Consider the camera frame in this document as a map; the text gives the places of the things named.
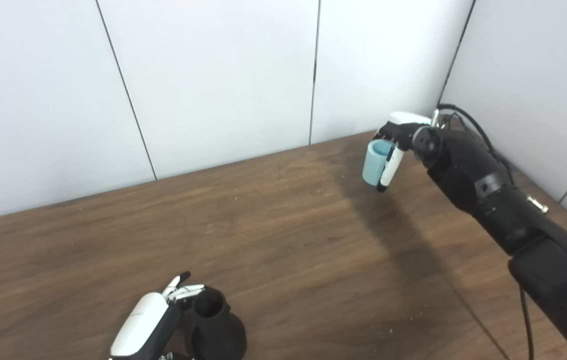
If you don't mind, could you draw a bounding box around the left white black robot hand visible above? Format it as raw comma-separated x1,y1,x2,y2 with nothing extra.
108,271,207,360

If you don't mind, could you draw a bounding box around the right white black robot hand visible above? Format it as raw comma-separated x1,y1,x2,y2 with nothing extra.
372,111,432,193

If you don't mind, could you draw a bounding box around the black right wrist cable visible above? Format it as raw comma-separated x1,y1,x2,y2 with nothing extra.
433,103,535,360

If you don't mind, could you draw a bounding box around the black flared nozzle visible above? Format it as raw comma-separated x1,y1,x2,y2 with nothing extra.
191,286,248,360

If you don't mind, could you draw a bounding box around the light-blue hose piece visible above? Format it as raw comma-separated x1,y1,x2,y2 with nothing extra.
362,139,397,187

